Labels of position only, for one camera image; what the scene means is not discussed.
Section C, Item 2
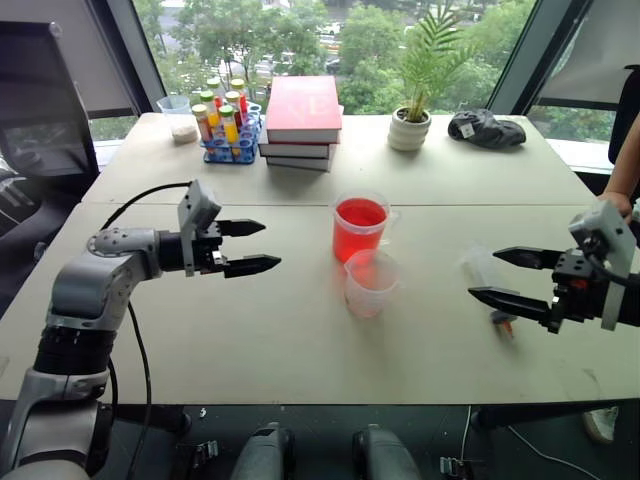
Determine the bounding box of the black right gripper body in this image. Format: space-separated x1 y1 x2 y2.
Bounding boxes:
547 247 614 335

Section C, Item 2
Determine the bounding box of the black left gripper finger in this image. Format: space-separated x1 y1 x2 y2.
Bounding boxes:
223 253 283 280
217 218 267 239

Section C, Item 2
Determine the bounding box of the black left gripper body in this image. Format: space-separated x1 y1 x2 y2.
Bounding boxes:
192 221 231 276

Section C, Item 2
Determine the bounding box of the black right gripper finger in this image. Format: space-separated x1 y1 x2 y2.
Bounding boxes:
467 285 557 328
492 246 564 272

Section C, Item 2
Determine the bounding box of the clear plastic syringe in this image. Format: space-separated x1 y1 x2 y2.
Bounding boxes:
460 243 517 340

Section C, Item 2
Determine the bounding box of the cup of red liquid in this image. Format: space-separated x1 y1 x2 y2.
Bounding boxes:
332 191 402 265

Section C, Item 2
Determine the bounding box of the clear beaker with white powder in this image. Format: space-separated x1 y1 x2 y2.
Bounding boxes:
156 94 197 147

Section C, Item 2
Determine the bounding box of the small clear plastic cup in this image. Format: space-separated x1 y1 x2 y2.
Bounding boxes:
343 248 402 320

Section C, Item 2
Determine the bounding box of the bystander bare hand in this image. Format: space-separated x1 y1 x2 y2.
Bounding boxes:
597 191 636 226

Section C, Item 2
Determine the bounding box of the blue test tube rack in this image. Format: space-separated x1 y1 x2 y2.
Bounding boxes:
200 101 264 166

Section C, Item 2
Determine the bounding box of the test tube yellow liquid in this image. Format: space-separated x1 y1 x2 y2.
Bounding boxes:
217 104 241 147
199 89 222 129

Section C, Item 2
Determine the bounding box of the test tube orange liquid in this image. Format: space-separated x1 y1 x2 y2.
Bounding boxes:
191 102 213 143

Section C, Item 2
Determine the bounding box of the white shoe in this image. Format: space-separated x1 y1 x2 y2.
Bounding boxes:
580 405 621 446

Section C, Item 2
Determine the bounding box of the black crumpled cloth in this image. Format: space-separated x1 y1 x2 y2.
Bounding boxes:
446 108 528 150

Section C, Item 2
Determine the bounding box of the thick red book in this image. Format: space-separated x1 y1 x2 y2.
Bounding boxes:
264 75 345 146

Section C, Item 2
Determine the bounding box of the green plant in white pot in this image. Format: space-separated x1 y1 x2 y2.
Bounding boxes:
388 3 479 153

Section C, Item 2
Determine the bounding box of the dark grey rounded shape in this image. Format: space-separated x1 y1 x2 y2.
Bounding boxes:
230 421 297 480
351 423 424 480

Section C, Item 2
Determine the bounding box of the dark monitor screen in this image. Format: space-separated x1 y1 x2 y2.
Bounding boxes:
0 20 102 179

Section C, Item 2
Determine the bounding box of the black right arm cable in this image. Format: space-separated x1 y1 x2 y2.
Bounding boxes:
588 252 640 289

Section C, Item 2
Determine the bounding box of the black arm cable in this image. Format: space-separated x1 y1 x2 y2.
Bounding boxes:
588 252 640 289
99 181 194 480

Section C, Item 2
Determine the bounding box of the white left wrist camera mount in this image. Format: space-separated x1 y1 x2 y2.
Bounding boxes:
178 179 222 278

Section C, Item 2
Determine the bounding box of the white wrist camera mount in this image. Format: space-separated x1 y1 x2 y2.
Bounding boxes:
178 179 222 278
568 199 639 332

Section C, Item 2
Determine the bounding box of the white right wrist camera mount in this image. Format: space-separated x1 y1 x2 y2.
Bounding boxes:
568 199 639 332

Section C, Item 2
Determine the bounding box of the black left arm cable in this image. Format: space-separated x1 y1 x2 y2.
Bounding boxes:
99 181 194 480

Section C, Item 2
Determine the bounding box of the black table frame bar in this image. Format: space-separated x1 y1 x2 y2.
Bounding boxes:
470 401 624 432
102 402 193 435

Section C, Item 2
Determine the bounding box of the white floor cable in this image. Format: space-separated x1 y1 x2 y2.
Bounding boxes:
458 403 604 480

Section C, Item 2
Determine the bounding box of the black window frame post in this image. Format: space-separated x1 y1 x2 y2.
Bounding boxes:
486 0 594 117
92 0 167 117

